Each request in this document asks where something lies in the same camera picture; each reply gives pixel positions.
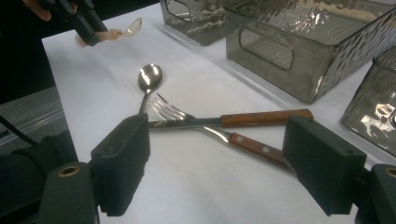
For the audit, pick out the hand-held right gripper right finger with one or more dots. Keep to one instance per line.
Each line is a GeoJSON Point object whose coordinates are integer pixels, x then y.
{"type": "Point", "coordinates": [327, 168]}

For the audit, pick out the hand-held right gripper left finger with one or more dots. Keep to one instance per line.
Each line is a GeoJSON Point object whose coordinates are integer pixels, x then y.
{"type": "Point", "coordinates": [121, 161]}

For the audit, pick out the small translucent plastic spoon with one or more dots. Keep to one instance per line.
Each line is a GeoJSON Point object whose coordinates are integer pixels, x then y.
{"type": "Point", "coordinates": [110, 34]}

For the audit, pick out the grey translucent plastic bin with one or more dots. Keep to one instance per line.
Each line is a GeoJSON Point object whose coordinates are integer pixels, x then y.
{"type": "Point", "coordinates": [199, 21]}
{"type": "Point", "coordinates": [376, 109]}
{"type": "Point", "coordinates": [311, 71]}

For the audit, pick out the metal spoon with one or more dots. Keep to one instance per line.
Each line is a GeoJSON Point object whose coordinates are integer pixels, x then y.
{"type": "Point", "coordinates": [150, 77]}

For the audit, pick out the white board table cover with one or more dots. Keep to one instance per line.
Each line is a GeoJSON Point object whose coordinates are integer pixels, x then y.
{"type": "Point", "coordinates": [202, 186]}

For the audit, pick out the metal floor rail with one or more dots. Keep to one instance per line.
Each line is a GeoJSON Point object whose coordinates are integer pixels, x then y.
{"type": "Point", "coordinates": [37, 123]}

